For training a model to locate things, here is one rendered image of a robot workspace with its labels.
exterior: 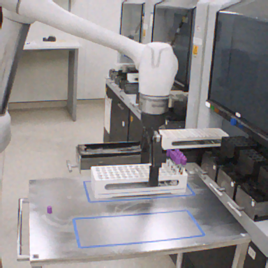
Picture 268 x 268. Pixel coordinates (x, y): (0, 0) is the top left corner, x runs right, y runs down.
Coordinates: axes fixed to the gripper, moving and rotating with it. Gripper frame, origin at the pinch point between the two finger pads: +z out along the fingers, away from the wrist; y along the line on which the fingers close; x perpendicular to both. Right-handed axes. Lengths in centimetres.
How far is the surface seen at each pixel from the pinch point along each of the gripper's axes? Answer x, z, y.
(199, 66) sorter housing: 40, -25, -61
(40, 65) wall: -34, 31, -386
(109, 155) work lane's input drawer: -7.1, 6.9, -30.9
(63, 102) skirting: -3, 81, -387
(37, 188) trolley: -36.3, 5.5, -3.9
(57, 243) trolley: -31.8, 5.5, 27.5
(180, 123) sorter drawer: 37, 8, -72
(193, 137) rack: 28.6, 1.0, -33.1
